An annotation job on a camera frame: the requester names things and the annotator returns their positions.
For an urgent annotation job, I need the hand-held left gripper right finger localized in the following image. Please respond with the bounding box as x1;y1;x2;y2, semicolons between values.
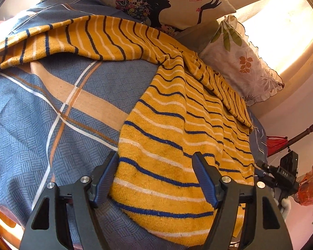
192;152;294;250

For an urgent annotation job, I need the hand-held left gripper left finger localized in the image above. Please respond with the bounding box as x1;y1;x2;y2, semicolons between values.
19;150;120;250

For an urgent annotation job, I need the yellow striped knit sweater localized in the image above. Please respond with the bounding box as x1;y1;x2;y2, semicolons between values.
0;15;256;246

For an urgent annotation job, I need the person's right hand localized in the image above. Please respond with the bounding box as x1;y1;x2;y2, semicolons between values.
276;196;293;219

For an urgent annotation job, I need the orange plastic bag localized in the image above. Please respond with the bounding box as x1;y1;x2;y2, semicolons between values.
297;160;313;207

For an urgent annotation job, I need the red cloth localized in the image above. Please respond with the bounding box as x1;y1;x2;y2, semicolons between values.
266;135;289;159

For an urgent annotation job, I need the wooden stick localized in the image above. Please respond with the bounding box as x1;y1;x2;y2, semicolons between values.
270;117;313;157

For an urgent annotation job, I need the blue plaid bedsheet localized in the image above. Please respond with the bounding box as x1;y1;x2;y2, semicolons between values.
0;0;268;250

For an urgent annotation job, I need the white pillow with leaf print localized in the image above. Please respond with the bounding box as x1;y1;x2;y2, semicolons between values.
198;14;285;107

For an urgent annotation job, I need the grey cushion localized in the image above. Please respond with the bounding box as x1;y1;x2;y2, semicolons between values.
175;20;220;55

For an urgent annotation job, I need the cream pillow with silhouette print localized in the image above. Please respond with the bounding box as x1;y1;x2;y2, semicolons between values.
90;0;236;32

